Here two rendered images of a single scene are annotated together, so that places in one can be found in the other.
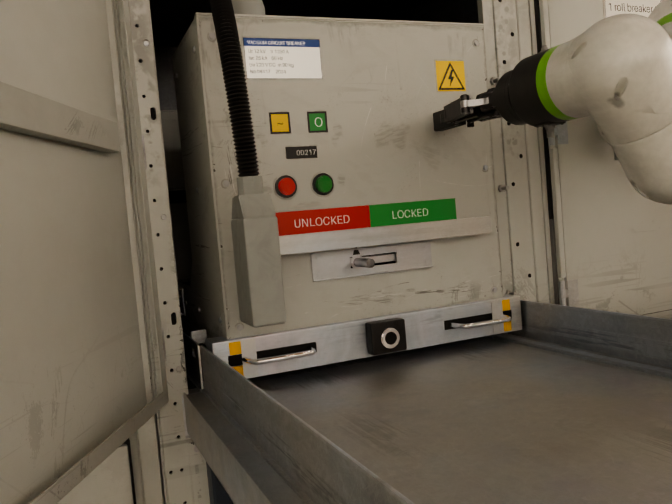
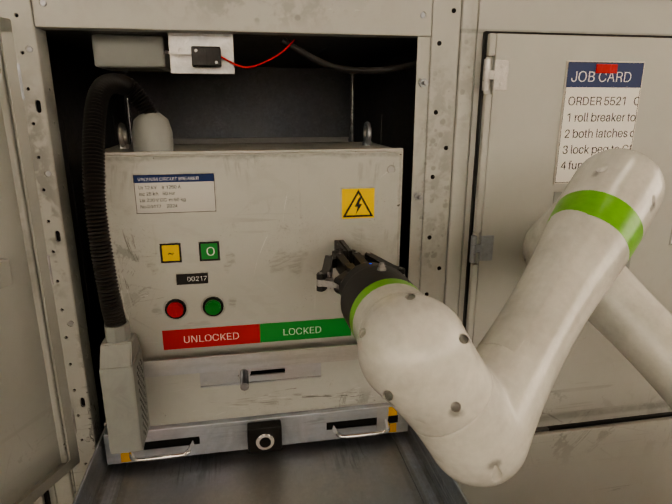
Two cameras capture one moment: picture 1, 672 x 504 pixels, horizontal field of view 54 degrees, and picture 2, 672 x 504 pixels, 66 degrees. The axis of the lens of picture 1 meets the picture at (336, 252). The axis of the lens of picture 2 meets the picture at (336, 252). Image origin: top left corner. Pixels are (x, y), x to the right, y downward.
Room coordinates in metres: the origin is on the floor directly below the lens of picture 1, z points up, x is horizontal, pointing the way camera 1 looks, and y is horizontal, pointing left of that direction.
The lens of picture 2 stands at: (0.26, -0.36, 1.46)
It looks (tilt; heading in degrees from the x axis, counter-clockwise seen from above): 16 degrees down; 12
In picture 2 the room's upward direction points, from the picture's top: straight up
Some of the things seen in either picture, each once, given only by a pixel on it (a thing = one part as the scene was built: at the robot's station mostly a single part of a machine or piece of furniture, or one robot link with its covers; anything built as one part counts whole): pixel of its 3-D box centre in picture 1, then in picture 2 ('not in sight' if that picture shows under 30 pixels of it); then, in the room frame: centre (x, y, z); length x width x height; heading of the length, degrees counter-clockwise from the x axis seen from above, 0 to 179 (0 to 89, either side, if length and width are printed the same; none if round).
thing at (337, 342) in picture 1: (376, 333); (263, 425); (1.05, -0.05, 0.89); 0.54 x 0.05 x 0.06; 112
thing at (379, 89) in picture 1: (367, 175); (258, 299); (1.03, -0.06, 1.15); 0.48 x 0.01 x 0.48; 112
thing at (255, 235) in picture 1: (256, 259); (125, 389); (0.89, 0.11, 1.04); 0.08 x 0.05 x 0.17; 22
